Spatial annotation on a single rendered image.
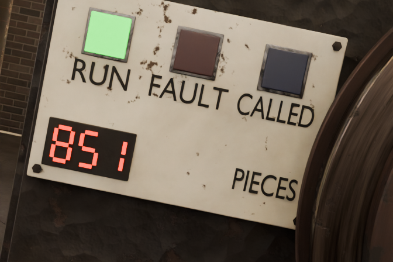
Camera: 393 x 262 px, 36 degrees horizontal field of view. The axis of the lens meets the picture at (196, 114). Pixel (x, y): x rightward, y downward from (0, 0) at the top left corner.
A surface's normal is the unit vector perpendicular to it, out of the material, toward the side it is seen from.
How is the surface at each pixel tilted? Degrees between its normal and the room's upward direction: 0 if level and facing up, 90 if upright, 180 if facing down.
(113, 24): 90
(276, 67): 90
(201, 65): 90
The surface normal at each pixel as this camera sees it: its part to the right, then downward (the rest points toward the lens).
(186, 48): 0.00, 0.09
